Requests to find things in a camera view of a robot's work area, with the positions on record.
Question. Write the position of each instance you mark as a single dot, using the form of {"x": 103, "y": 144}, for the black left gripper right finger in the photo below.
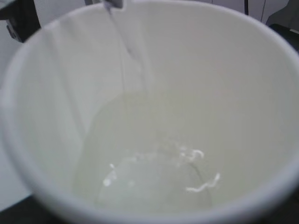
{"x": 287, "y": 213}

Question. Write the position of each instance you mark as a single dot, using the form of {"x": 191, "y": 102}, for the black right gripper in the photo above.
{"x": 21, "y": 18}

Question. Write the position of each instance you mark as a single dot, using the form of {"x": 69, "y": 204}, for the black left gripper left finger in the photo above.
{"x": 27, "y": 211}

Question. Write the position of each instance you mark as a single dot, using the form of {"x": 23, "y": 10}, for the clear plastic water bottle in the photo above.
{"x": 109, "y": 4}

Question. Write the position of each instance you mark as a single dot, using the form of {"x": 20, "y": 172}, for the white paper cup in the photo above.
{"x": 163, "y": 112}

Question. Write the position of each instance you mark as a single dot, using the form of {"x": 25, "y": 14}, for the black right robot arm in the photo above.
{"x": 289, "y": 34}

